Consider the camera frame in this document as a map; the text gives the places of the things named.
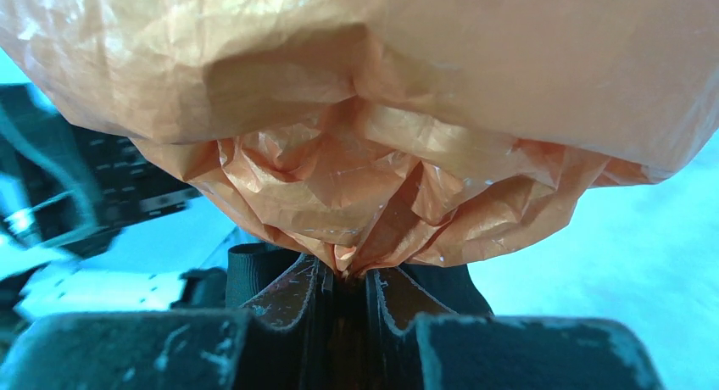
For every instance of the orange paper bouquet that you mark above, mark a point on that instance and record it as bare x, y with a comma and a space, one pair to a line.
374, 132

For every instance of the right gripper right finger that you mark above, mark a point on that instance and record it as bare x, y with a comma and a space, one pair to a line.
397, 306

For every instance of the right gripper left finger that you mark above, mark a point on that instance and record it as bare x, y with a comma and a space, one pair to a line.
286, 340

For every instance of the black ribbon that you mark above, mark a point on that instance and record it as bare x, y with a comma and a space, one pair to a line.
254, 266

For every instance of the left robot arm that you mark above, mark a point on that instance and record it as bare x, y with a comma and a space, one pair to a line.
78, 188

